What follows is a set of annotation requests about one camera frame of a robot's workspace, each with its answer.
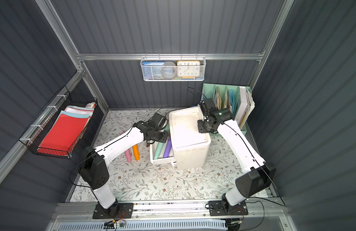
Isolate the white vented cable duct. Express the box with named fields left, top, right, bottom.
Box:
left=54, top=219, right=228, bottom=231

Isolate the white plastic drawer cabinet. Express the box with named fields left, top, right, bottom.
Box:
left=169, top=106, right=211, bottom=170

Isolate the pink toy microphone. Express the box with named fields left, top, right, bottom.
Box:
left=124, top=149, right=131, bottom=163

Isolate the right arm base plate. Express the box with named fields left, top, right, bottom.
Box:
left=205, top=200, right=248, bottom=216

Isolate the mint green file organizer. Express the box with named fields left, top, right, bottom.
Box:
left=202, top=83, right=247, bottom=134

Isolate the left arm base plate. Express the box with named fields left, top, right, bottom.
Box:
left=92, top=202, right=134, bottom=220

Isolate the black wire side basket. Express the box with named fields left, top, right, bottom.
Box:
left=19, top=90, right=98, bottom=159

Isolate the blue box in basket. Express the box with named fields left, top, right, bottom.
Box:
left=141, top=61, right=165, bottom=81

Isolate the purple toy microphone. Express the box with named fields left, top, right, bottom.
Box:
left=163, top=137, right=172, bottom=158

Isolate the orange toy microphone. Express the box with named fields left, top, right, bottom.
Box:
left=132, top=144, right=140, bottom=161

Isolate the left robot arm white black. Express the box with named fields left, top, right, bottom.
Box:
left=79, top=112, right=168, bottom=212

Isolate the white wire wall basket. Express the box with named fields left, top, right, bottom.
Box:
left=140, top=55, right=207, bottom=82

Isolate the yellow alarm clock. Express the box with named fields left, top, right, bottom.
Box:
left=177, top=60, right=201, bottom=79

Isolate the red paper folder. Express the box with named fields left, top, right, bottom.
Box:
left=38, top=111, right=90, bottom=151

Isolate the mint green toy microphone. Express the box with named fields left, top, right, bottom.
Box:
left=154, top=125, right=170, bottom=160

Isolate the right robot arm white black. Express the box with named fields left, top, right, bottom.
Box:
left=197, top=98, right=276, bottom=209

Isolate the grey tape roll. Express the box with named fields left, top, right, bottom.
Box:
left=161, top=61, right=177, bottom=80

